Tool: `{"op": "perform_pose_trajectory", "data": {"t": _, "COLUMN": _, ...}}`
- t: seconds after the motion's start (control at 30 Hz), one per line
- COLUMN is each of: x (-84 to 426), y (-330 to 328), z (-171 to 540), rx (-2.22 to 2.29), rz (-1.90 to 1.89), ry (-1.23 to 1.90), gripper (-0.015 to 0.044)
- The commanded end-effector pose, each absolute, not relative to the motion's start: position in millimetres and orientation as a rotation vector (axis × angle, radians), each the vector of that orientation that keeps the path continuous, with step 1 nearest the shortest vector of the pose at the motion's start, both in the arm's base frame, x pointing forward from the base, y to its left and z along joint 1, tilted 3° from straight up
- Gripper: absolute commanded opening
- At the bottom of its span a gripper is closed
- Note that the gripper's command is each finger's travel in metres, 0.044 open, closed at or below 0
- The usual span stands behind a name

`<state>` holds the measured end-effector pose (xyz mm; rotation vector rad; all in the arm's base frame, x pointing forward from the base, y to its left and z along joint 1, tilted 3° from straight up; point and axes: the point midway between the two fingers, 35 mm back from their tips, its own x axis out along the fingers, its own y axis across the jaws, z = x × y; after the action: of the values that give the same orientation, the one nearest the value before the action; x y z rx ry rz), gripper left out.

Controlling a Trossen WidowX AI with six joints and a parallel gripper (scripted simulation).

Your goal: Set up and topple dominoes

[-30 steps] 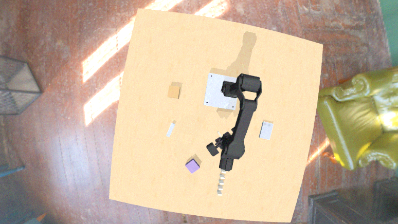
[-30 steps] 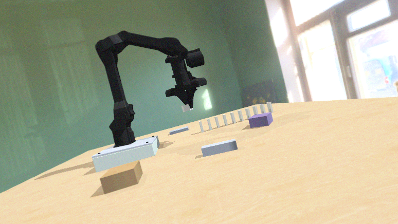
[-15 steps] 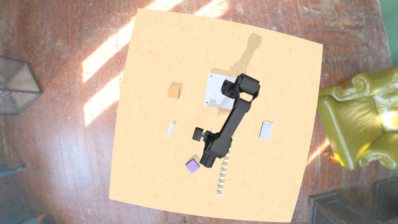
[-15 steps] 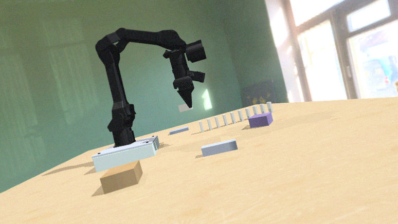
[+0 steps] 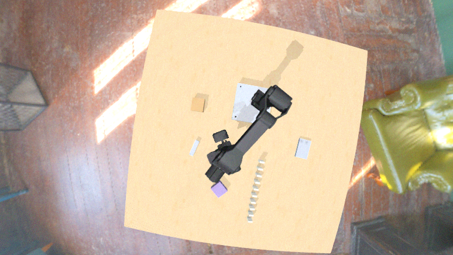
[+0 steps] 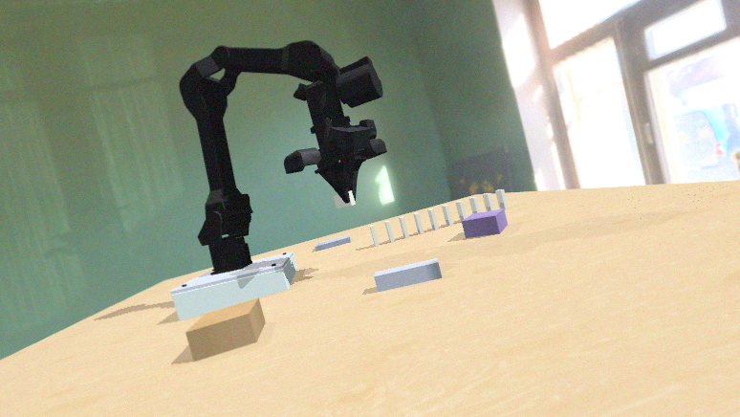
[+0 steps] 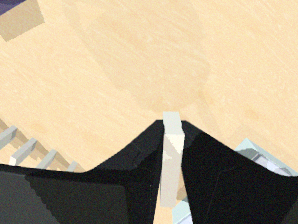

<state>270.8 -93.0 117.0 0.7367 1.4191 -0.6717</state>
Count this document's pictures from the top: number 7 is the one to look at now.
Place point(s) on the white domino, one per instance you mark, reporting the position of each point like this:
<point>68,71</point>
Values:
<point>23,152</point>
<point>174,139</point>
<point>7,136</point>
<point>71,167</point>
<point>48,160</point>

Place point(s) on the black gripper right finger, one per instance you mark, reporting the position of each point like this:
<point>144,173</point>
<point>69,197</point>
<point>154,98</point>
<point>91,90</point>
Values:
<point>224,187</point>

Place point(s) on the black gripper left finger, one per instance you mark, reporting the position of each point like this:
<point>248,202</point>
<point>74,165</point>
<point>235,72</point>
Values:
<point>123,189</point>

